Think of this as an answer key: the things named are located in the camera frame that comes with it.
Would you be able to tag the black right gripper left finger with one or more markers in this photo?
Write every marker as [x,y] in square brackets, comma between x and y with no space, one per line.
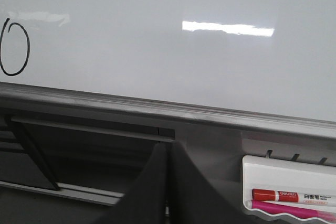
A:
[145,201]

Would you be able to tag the pink whiteboard marker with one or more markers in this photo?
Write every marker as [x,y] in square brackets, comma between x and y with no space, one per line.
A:
[302,213]

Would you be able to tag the white whiteboard with aluminium frame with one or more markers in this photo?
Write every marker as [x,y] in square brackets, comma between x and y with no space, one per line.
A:
[265,64]

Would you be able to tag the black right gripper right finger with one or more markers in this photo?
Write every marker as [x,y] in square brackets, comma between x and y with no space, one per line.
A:
[191,198]

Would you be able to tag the red capped whiteboard marker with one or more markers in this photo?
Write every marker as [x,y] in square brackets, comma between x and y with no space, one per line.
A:
[293,197]

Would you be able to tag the white plastic marker tray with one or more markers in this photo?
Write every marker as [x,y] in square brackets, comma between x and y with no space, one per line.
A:
[281,175]

